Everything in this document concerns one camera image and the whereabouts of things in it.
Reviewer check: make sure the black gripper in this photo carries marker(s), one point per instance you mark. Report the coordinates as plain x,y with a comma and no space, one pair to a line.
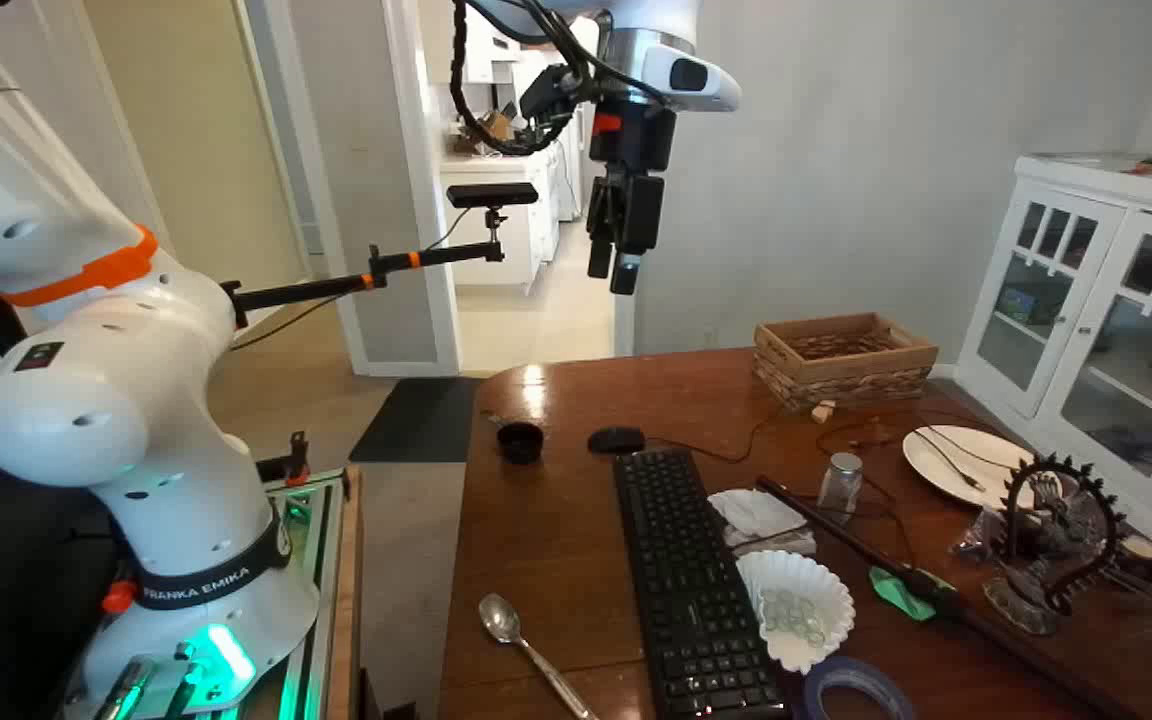
625,203

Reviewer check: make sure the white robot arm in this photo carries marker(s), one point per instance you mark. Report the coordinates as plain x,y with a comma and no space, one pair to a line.
110,391

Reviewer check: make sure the robot base stand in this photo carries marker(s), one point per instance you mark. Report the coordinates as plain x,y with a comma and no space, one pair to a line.
263,655

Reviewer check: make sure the black computer keyboard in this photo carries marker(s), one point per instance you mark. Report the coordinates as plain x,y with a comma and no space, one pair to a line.
696,624

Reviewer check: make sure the black computer mouse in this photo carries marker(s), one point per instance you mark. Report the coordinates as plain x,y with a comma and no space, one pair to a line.
618,443

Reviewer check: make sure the small black cup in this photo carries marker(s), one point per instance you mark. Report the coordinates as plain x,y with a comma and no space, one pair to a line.
520,443

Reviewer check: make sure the woven wicker basket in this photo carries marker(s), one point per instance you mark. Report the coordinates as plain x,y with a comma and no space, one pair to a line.
840,357

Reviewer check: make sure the folded white napkin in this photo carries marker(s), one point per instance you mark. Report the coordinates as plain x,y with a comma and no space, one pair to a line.
763,520

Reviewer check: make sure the long black stick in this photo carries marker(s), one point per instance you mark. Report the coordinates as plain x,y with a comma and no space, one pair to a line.
942,599

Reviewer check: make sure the glass salt shaker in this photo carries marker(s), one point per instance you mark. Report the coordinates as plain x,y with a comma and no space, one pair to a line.
840,486

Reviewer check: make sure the silver metal spoon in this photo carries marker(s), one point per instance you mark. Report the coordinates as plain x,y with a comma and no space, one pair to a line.
502,620

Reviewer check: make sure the white ceramic plate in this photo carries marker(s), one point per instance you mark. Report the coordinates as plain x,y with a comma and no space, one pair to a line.
967,461

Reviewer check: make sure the white paper coffee filter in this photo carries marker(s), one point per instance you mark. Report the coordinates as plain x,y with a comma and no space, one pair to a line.
800,607

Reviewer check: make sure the green plastic object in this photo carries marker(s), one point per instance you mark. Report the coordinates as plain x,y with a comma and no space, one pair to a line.
899,595

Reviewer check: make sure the purple tape roll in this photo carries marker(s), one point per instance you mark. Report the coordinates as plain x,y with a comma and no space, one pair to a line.
846,673

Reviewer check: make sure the white glass-door cabinet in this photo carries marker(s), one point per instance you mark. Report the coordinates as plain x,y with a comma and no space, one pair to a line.
1060,332

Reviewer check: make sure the black camera on boom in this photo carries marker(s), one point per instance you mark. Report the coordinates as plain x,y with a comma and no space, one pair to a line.
382,266

